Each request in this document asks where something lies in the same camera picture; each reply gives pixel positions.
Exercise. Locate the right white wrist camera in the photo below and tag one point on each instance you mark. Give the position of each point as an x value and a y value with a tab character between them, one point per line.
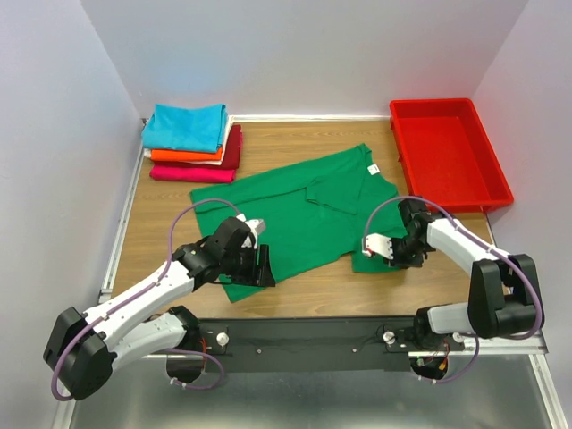
376	244

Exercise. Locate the folded dark red t shirt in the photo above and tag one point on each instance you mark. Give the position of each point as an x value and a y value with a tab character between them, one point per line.
231	156

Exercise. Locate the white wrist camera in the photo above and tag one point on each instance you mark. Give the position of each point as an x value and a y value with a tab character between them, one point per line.
376	244
256	228

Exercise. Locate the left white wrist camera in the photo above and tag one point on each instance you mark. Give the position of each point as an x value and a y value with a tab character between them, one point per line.
256	228

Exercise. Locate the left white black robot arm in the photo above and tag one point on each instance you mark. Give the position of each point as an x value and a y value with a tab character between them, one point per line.
86	347

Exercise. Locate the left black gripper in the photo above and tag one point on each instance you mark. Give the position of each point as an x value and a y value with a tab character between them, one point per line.
266	277

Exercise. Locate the folded white t shirt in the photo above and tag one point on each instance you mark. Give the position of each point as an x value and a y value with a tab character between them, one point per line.
226	133

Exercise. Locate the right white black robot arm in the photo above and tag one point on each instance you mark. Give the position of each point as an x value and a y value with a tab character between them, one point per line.
504	298

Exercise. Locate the green t shirt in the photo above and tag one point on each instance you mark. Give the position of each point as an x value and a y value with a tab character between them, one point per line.
315	212

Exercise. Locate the folded pink t shirt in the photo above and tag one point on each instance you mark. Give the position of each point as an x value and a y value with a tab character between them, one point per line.
191	174

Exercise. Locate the red plastic bin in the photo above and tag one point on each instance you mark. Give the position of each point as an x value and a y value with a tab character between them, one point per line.
446	155

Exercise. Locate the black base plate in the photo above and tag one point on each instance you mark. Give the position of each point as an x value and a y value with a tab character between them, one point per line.
316	344

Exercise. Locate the folded cyan t shirt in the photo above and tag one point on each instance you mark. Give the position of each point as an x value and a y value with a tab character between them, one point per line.
182	129

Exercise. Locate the folded orange t shirt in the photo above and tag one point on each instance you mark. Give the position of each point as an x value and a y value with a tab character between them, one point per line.
166	155

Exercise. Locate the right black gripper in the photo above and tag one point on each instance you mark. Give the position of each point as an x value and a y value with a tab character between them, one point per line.
402	264

